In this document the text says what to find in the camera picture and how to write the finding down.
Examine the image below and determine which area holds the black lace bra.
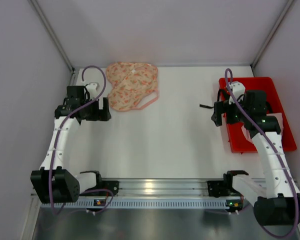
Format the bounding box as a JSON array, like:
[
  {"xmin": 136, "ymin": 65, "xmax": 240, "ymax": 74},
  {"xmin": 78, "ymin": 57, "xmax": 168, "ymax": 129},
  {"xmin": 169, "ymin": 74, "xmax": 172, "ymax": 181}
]
[{"xmin": 199, "ymin": 87, "xmax": 276, "ymax": 113}]

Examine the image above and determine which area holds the floral mesh laundry bag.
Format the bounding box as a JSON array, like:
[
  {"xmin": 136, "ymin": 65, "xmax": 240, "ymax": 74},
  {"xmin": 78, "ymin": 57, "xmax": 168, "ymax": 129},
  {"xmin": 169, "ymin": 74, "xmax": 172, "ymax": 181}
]
[{"xmin": 107, "ymin": 69, "xmax": 159, "ymax": 112}]

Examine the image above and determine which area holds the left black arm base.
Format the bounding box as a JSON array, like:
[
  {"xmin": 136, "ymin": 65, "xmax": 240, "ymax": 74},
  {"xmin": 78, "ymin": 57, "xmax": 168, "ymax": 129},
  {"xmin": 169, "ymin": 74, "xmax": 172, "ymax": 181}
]
[{"xmin": 80, "ymin": 179, "xmax": 120, "ymax": 197}]

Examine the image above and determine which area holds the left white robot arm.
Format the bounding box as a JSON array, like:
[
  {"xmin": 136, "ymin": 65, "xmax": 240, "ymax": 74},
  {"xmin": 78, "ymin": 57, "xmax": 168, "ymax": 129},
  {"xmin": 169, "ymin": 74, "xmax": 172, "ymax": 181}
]
[{"xmin": 30, "ymin": 85, "xmax": 111, "ymax": 204}]

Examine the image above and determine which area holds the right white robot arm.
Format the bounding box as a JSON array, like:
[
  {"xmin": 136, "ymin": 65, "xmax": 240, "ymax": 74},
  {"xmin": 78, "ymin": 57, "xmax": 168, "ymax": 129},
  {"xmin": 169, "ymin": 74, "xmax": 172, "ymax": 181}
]
[{"xmin": 211, "ymin": 89, "xmax": 300, "ymax": 227}]

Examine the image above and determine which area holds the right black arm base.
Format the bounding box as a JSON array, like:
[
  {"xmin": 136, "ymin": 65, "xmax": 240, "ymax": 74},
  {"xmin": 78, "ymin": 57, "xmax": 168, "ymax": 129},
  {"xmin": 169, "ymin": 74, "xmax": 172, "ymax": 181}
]
[{"xmin": 207, "ymin": 180, "xmax": 240, "ymax": 198}]

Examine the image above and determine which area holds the red plastic tray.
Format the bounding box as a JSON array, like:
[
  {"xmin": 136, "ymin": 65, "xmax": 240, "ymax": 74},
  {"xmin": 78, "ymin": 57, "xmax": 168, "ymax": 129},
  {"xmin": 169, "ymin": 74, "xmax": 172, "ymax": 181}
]
[{"xmin": 226, "ymin": 77, "xmax": 297, "ymax": 154}]

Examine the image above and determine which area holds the pink folded cloth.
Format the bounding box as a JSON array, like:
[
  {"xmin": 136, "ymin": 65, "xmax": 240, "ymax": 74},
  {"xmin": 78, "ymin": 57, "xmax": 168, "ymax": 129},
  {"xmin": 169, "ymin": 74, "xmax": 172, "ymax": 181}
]
[{"xmin": 241, "ymin": 113, "xmax": 284, "ymax": 143}]

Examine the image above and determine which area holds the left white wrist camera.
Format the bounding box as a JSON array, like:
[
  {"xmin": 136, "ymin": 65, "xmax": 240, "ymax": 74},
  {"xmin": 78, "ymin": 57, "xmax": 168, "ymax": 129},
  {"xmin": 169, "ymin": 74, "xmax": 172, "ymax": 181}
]
[{"xmin": 85, "ymin": 82, "xmax": 101, "ymax": 99}]

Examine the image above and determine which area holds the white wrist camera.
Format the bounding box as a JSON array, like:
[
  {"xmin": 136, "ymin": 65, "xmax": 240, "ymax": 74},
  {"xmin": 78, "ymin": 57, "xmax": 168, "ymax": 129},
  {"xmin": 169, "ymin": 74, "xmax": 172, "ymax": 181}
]
[
  {"xmin": 85, "ymin": 82, "xmax": 101, "ymax": 99},
  {"xmin": 226, "ymin": 81, "xmax": 246, "ymax": 105}
]

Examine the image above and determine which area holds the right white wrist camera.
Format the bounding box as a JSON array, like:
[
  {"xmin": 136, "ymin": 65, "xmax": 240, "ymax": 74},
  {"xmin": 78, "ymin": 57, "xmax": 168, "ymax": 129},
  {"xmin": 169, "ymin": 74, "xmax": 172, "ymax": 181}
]
[{"xmin": 226, "ymin": 81, "xmax": 246, "ymax": 105}]

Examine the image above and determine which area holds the aluminium mounting rail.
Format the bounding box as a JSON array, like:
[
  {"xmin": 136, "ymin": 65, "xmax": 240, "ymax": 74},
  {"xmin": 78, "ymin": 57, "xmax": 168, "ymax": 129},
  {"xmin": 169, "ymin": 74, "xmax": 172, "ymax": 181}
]
[{"xmin": 31, "ymin": 177, "xmax": 300, "ymax": 198}]

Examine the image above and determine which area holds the slotted grey cable duct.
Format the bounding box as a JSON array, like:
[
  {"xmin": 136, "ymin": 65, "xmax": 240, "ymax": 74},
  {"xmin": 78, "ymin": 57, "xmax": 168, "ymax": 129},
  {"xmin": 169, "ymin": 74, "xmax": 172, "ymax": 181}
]
[{"xmin": 39, "ymin": 197, "xmax": 243, "ymax": 209}]

